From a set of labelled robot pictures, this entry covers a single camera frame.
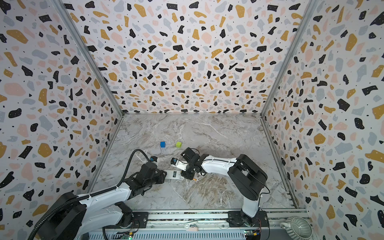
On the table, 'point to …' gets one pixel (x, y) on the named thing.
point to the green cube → (179, 144)
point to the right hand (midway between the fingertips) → (180, 169)
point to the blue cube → (162, 144)
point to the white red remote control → (173, 174)
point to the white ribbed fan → (298, 228)
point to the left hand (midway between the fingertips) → (166, 172)
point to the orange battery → (194, 179)
